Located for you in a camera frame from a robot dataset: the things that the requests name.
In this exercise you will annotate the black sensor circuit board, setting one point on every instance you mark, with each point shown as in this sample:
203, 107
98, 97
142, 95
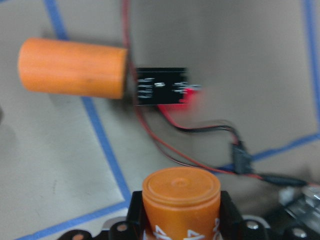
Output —
163, 86

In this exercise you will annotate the orange cylinder marked 4680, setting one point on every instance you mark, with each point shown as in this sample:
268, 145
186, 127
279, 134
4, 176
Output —
182, 203

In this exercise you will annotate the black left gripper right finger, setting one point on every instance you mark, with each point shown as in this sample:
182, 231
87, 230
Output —
230, 217

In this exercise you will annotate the plain orange cylinder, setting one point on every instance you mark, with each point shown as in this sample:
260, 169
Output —
72, 68

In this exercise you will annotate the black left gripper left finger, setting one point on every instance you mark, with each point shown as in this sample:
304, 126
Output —
136, 217

